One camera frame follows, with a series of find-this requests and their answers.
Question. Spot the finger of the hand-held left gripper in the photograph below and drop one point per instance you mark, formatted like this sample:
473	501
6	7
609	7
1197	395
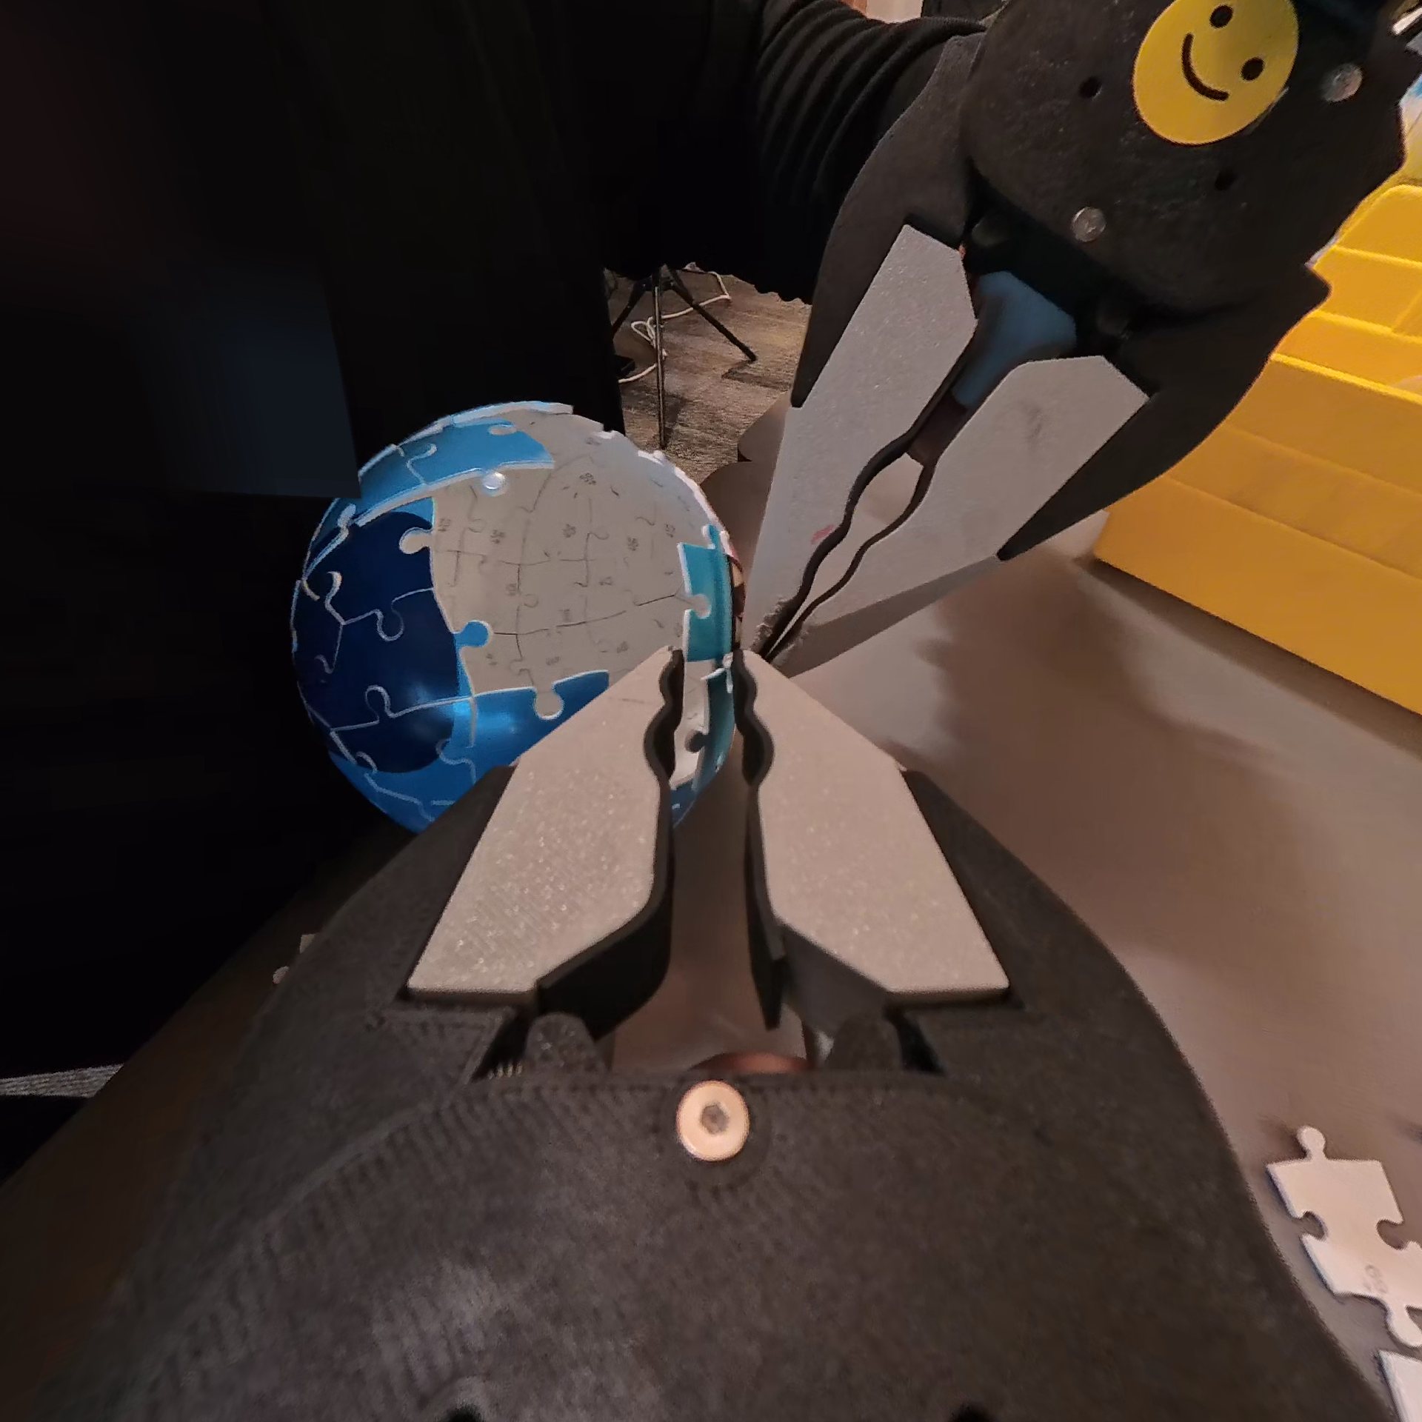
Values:
855	389
997	468

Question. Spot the blue and white puzzle ball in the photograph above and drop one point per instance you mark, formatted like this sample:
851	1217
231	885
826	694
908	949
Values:
552	552

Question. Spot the person's dark clothed torso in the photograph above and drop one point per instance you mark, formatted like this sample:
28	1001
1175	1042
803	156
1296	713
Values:
470	134

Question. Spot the black tripod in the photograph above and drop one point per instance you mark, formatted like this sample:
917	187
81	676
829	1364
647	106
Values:
662	362

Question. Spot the yellow plastic bin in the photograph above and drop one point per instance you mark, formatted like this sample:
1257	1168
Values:
1277	552

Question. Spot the person's left forearm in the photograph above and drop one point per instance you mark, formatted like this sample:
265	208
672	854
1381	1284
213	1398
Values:
845	110

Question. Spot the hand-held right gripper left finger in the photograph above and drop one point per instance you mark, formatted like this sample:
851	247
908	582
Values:
545	880

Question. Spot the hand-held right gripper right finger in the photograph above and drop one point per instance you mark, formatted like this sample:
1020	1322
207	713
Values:
876	880

